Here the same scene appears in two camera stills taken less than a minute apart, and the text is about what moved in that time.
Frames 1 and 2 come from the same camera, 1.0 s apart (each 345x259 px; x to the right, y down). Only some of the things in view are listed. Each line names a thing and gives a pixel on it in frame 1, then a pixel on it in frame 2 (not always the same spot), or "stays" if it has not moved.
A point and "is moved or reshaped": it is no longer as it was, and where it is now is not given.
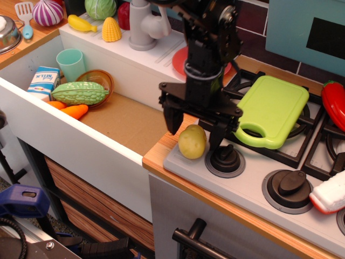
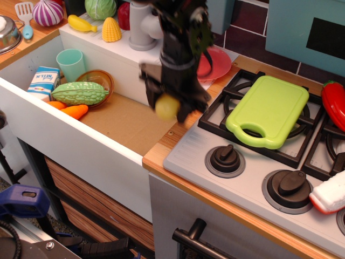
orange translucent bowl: [99, 77] stays
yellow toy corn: [111, 30] stays
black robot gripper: [202, 95] -> [178, 74]
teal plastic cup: [71, 63] stays
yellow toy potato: [192, 142] is moved or reshaped
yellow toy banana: [80, 24] stays
